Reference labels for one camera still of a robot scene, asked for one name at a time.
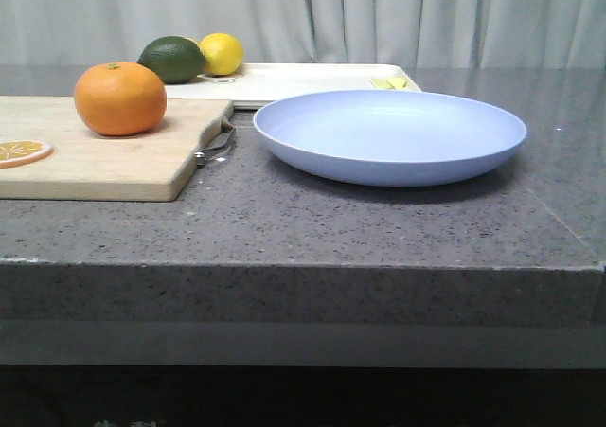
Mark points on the light blue plate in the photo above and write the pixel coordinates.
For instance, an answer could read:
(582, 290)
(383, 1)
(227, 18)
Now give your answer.
(390, 138)

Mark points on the orange fruit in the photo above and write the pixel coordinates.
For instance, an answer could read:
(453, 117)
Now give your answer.
(120, 98)

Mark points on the cream white tray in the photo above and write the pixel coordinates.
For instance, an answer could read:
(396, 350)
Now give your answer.
(257, 84)

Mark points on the yellow-green fruit slices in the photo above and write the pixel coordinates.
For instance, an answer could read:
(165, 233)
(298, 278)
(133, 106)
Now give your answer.
(391, 83)

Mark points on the yellow lemon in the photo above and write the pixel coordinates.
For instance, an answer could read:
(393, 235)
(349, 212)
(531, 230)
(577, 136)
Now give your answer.
(223, 52)

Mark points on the wooden cutting board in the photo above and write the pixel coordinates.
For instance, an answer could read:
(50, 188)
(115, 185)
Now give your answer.
(152, 166)

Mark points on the orange slice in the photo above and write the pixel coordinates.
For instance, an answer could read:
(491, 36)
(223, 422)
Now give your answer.
(21, 152)

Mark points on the white curtain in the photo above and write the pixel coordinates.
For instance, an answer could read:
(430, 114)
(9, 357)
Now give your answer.
(407, 33)

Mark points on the metal cutting board handle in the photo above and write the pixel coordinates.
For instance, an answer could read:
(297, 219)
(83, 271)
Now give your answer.
(215, 139)

